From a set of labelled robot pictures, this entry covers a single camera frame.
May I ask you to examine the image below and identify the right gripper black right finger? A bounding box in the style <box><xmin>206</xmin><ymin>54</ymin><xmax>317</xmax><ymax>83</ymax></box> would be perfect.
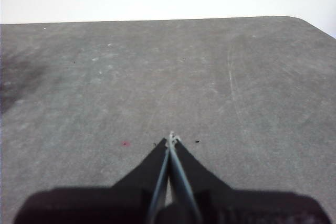
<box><xmin>169</xmin><ymin>131</ymin><xmax>332</xmax><ymax>224</ymax></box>

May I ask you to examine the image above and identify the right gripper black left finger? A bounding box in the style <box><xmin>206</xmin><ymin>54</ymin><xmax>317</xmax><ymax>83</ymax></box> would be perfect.
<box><xmin>13</xmin><ymin>136</ymin><xmax>169</xmax><ymax>224</ymax></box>

